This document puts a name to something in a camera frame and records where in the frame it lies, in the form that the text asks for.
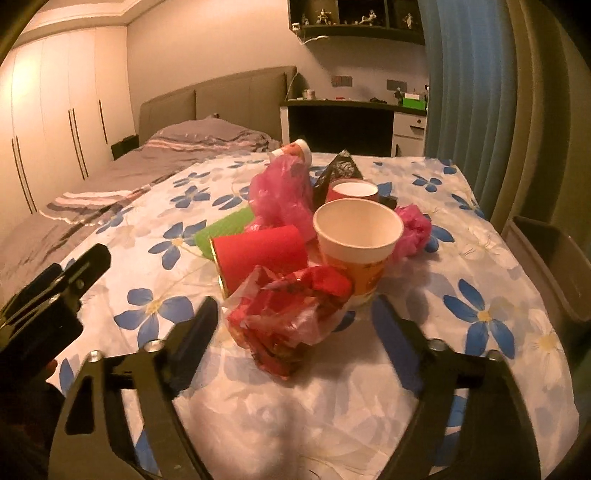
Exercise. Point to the red paper cup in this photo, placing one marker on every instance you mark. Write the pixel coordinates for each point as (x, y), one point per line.
(353, 190)
(263, 254)

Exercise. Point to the black nightstand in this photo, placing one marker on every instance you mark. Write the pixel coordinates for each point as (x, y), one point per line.
(124, 146)

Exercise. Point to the green ribbed cup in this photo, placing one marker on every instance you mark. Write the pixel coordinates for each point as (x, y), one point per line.
(217, 233)

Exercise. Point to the dark desk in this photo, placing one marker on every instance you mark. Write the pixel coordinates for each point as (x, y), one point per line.
(341, 124)

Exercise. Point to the blue floral bedsheet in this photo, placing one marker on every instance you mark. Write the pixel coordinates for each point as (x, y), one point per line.
(461, 258)

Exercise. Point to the black plastic bag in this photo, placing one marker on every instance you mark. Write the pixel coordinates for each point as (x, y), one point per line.
(339, 166)

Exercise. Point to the grey wall socket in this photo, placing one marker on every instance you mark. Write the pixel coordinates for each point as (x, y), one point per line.
(342, 81)
(397, 85)

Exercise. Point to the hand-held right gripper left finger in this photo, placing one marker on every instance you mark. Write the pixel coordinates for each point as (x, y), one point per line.
(202, 323)

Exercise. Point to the grey striped pillow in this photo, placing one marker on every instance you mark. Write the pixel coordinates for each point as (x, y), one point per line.
(207, 131)

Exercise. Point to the red plastic wrapper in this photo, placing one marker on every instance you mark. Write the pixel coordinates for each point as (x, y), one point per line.
(286, 318)

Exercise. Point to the white paper cup orange print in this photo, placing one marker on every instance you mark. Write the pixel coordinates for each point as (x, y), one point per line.
(358, 240)

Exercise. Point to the dark wall shelf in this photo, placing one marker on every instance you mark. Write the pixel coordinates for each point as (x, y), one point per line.
(360, 31)

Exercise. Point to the padded bed headboard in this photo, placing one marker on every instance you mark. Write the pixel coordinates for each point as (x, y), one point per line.
(231, 97)

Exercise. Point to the reclining figurine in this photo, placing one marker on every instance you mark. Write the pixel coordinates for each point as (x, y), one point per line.
(369, 19)

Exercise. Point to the grey striped duvet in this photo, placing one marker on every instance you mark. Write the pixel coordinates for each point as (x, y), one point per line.
(92, 194)

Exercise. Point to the blue curtain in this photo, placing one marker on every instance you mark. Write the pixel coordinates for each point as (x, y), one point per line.
(461, 92)

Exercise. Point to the white and orange cup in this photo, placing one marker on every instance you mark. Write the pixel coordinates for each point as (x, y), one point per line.
(298, 150)

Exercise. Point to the beige curtain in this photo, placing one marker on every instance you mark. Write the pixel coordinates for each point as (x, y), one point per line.
(549, 115)

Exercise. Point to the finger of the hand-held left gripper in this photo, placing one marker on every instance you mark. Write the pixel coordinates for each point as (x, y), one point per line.
(78, 270)

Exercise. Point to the small pink plastic bag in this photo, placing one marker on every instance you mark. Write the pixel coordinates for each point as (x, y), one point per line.
(413, 230)

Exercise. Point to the white jar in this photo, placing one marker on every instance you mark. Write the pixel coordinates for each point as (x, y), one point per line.
(308, 94)

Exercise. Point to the small pale figurine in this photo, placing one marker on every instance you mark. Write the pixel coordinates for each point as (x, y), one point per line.
(408, 21)

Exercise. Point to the large pink plastic bag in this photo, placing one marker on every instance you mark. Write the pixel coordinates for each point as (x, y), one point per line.
(281, 194)

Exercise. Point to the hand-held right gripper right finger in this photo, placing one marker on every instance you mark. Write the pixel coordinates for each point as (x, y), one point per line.
(393, 328)

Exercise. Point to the green box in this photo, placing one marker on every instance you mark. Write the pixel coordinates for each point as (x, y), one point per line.
(413, 104)

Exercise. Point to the grey trash bin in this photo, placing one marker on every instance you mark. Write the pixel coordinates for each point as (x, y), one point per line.
(554, 267)

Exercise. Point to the white drawer unit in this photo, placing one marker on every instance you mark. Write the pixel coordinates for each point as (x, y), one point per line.
(408, 131)

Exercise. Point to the white wardrobe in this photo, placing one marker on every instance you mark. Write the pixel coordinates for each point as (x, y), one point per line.
(51, 106)

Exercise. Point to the standing white figurine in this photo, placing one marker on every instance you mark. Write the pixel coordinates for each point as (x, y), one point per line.
(322, 16)

